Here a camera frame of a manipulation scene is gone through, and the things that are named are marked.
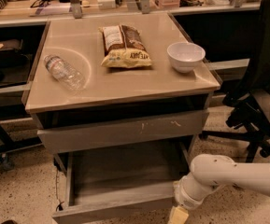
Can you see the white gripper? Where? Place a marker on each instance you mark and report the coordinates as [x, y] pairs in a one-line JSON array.
[[187, 197]]

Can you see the grey drawer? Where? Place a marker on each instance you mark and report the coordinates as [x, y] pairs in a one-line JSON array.
[[122, 132], [109, 182]]

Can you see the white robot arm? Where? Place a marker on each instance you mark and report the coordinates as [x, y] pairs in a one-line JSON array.
[[207, 174]]

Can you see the grey top drawer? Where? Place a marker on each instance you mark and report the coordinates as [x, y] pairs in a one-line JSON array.
[[122, 132]]

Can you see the grey drawer cabinet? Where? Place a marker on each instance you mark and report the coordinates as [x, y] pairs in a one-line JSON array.
[[114, 94]]

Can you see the black office chair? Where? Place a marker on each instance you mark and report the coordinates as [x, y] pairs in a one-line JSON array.
[[250, 99]]

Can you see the white bowl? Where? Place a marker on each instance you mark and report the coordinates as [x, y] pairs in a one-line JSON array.
[[185, 56]]

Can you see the yellow brown snack bag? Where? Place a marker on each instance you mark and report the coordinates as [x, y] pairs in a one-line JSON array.
[[123, 48]]

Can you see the black rolling table leg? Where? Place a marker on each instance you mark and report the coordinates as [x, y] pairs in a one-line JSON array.
[[8, 145]]

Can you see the clear plastic water bottle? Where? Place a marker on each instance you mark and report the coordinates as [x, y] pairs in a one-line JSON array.
[[65, 73]]

